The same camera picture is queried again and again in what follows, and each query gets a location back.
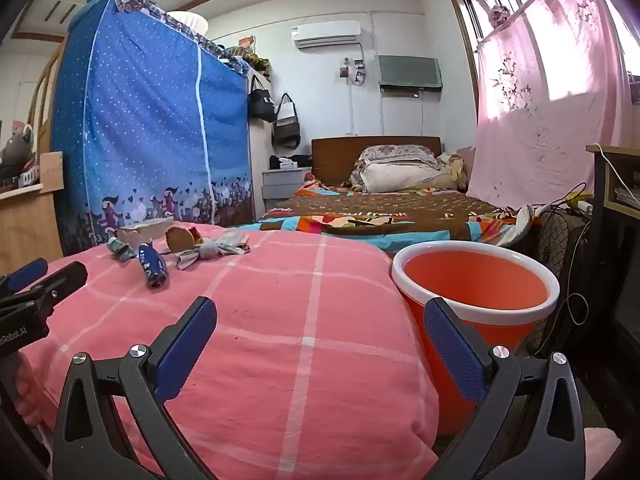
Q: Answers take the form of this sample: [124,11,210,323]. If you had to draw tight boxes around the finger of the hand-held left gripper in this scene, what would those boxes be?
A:
[0,262,89,317]
[0,258,49,293]

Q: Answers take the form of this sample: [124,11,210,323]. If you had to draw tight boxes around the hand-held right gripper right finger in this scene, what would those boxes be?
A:
[422,296,586,480]

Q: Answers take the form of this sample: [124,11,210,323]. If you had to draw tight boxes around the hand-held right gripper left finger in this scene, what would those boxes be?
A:
[52,296,218,480]

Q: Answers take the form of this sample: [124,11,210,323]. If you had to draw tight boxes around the white blue candy wrapper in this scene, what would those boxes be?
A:
[107,237,137,262]

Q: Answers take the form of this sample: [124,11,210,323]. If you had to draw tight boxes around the orange bucket with white rim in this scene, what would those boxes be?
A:
[391,241,561,436]

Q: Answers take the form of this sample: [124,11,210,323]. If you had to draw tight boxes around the dark blue wrapper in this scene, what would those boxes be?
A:
[137,241,168,288]

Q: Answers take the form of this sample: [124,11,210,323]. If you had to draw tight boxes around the person's left hand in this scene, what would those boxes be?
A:
[14,367,45,428]

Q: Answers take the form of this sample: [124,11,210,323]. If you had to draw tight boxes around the light wooden cabinet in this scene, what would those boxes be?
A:
[0,152,66,261]

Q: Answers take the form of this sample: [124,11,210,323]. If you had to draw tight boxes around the silver wrapper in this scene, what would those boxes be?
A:
[172,240,221,271]

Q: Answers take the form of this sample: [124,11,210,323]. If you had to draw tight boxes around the brown cardboard box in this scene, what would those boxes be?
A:
[116,217,175,248]

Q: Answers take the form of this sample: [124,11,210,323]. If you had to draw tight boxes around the pink checked blanket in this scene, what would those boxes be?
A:
[15,232,441,480]

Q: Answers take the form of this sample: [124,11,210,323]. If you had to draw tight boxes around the grey plush toy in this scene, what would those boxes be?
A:
[0,120,36,167]

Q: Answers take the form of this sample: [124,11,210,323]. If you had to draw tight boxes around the black mesh fan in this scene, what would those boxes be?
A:
[537,205,596,356]

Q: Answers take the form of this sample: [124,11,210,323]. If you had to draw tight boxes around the bed with colourful blanket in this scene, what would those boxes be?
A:
[257,180,541,256]

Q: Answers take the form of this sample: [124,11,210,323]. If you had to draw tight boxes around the yellowish cloth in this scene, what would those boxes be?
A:
[447,152,468,191]

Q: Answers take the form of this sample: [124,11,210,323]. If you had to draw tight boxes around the white pillow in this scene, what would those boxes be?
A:
[350,160,463,193]

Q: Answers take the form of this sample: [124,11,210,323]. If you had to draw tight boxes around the grey nightstand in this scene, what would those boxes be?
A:
[262,167,313,221]

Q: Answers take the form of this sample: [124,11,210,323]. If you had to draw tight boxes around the blue fabric wardrobe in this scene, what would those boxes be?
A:
[51,0,256,256]

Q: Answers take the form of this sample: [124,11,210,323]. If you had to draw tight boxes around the white cabinet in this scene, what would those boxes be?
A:
[247,72,273,221]

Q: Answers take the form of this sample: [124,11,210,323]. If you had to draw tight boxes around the brown wooden headboard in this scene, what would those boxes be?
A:
[311,136,443,183]

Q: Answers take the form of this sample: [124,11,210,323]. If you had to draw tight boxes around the stack of papers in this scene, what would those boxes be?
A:
[612,185,640,208]

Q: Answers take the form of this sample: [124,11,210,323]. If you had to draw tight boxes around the wooden desk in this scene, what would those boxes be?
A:
[585,144,640,311]

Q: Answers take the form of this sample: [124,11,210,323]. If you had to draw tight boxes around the grey hanging bag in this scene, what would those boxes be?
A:
[272,92,302,150]

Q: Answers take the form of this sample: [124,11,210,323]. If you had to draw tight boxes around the black hanging bag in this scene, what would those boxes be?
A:
[248,77,277,123]

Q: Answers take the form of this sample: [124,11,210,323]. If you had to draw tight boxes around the pink curtain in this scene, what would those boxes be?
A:
[467,0,640,211]

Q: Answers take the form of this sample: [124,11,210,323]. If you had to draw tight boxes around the white lamp shade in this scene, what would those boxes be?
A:
[166,10,208,38]

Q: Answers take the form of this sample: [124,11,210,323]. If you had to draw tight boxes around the white air conditioner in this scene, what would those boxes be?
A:
[291,21,362,50]

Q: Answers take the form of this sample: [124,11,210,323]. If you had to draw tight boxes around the curved wooden frame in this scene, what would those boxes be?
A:
[27,35,66,156]

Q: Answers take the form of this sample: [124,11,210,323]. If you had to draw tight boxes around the white cable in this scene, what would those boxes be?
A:
[597,145,640,196]

